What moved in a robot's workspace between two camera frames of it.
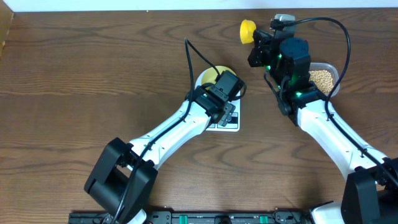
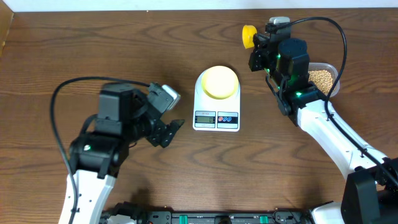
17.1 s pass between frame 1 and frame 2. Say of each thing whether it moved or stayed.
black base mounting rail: stayed
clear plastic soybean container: stayed
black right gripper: stayed
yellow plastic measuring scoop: moved
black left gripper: moved
